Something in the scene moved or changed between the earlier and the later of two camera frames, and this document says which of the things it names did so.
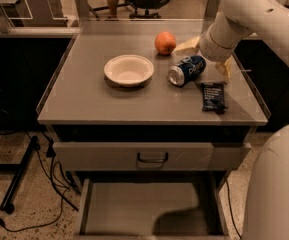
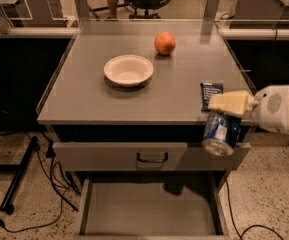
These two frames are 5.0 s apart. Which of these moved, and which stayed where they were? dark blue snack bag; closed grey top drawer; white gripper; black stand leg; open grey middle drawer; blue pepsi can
Moved: white gripper; blue pepsi can
Stayed: dark blue snack bag; closed grey top drawer; black stand leg; open grey middle drawer
